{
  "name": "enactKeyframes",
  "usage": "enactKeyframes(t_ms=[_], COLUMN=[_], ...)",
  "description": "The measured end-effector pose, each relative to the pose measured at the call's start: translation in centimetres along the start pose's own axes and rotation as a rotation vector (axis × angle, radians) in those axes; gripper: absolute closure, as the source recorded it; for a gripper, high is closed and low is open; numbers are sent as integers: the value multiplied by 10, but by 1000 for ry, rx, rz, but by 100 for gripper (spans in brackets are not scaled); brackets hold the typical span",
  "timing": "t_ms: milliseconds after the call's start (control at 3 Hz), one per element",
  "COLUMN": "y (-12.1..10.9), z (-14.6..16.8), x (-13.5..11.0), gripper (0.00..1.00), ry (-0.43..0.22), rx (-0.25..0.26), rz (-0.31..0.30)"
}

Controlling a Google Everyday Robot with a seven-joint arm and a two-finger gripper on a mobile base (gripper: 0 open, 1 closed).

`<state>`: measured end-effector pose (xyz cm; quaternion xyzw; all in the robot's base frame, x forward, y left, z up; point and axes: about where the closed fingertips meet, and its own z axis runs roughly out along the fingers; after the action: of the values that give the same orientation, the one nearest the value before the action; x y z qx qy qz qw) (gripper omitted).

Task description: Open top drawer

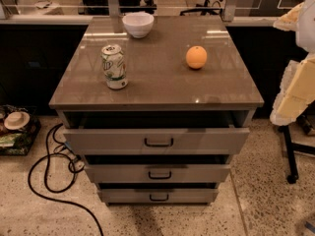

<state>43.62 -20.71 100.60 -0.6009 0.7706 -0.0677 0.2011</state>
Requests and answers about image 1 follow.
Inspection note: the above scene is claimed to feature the grey top drawer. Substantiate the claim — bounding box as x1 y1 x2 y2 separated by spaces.
65 111 249 155

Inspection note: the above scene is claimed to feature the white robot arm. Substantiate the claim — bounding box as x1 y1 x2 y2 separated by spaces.
270 0 315 126

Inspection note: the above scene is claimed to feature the white bowl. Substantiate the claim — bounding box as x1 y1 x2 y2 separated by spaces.
122 12 155 38

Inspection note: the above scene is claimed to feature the grey middle drawer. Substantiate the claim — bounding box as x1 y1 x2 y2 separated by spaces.
85 154 229 183

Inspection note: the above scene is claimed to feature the black stand leg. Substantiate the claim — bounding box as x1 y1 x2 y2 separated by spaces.
279 126 315 184

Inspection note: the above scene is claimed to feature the black floor cable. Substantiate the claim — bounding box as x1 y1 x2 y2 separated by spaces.
27 123 105 236

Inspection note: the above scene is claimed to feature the green white soda can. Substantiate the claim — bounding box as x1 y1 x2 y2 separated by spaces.
101 44 128 89

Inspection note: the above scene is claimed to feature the grey bottom drawer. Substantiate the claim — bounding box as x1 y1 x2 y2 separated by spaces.
97 183 219 205

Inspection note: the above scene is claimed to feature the grey drawer cabinet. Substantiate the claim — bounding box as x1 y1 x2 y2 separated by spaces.
48 15 265 207

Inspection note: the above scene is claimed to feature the beige small hat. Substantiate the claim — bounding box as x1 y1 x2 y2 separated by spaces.
4 111 31 130

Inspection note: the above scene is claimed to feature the grey drawer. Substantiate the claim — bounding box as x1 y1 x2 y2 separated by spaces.
97 183 219 205
85 154 229 183
65 111 249 155

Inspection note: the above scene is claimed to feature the orange fruit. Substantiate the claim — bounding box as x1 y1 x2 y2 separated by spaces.
186 46 208 69

